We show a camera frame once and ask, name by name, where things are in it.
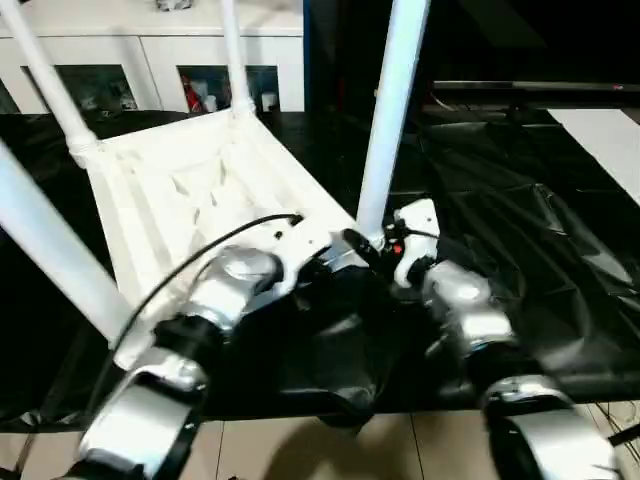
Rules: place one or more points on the white plastic table top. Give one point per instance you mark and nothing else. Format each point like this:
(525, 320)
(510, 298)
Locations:
(150, 200)

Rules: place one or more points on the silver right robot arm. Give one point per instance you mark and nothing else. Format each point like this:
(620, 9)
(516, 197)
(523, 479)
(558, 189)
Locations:
(460, 290)

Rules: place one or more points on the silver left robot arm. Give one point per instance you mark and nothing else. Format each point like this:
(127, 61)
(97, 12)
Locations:
(235, 270)

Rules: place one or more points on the black glossy mat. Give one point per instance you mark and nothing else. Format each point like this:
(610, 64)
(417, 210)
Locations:
(525, 225)

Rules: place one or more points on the white cup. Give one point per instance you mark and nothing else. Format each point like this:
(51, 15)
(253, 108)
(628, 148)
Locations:
(269, 100)

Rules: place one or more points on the red bottle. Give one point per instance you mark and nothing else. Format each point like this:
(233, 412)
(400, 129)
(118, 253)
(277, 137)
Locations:
(192, 97)

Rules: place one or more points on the flat white board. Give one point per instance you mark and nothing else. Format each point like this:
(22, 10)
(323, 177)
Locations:
(610, 140)

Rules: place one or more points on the white glass-door cabinet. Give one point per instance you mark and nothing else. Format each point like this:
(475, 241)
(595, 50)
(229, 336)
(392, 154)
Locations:
(160, 75)

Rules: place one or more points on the black metal stand bar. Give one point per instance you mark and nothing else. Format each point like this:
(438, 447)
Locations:
(625, 437)

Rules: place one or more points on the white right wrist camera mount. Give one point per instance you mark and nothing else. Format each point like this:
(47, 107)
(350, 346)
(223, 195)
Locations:
(420, 220)

